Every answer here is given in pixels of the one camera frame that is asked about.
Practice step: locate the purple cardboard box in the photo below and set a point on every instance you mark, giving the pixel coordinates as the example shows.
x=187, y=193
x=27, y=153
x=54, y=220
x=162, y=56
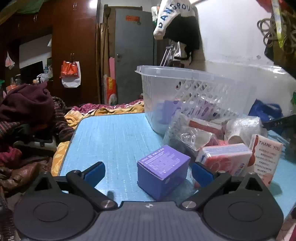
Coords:
x=160, y=172

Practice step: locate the clear crinkled plastic bag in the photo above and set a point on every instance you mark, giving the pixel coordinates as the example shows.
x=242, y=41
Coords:
x=185, y=139

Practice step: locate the dark red wooden wardrobe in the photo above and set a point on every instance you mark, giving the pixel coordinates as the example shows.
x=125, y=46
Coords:
x=74, y=29

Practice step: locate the dark maroon clothes pile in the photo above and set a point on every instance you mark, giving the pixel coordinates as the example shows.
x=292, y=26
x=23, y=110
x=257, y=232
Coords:
x=27, y=104

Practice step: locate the black hanging garment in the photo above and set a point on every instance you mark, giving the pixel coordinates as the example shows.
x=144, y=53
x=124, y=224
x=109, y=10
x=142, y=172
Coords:
x=186, y=31

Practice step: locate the white tote bag blue letters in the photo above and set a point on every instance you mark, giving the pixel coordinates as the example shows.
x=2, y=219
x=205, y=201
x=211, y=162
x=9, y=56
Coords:
x=168, y=11

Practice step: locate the orange white hanging bag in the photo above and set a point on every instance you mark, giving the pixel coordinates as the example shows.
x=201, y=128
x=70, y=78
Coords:
x=70, y=74

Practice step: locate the white plastic perforated basket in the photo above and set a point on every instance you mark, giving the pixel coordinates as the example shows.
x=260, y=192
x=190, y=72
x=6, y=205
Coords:
x=196, y=94

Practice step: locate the grey metal door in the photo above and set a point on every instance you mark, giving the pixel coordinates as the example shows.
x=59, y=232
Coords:
x=134, y=46

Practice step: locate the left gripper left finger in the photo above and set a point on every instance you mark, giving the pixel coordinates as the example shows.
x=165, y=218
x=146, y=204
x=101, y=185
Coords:
x=62, y=207

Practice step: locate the red pink tissue pack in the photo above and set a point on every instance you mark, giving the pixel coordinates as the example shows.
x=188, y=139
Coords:
x=229, y=158

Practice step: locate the blue printed shopping bag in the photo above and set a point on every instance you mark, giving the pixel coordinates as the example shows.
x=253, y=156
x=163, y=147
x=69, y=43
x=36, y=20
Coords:
x=265, y=111

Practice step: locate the clear bag of white items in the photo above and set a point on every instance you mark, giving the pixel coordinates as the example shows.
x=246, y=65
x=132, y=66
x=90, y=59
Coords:
x=240, y=130

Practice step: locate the white thank you card box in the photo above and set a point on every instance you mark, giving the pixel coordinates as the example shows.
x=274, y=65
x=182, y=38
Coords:
x=264, y=159

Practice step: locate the pink floral bedsheet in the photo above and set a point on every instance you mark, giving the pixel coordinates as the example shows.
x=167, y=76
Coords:
x=86, y=108

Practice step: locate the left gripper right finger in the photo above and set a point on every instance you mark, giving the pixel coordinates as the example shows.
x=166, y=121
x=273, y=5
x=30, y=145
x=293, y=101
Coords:
x=233, y=208

